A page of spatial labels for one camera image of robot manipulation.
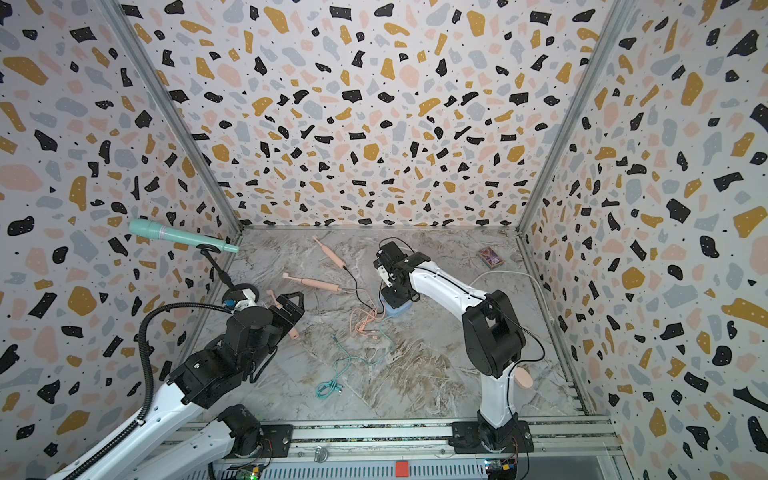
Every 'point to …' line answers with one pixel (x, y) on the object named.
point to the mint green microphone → (167, 232)
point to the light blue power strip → (394, 312)
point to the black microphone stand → (205, 249)
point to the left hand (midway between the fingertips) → (303, 304)
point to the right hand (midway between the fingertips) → (401, 296)
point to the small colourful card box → (491, 256)
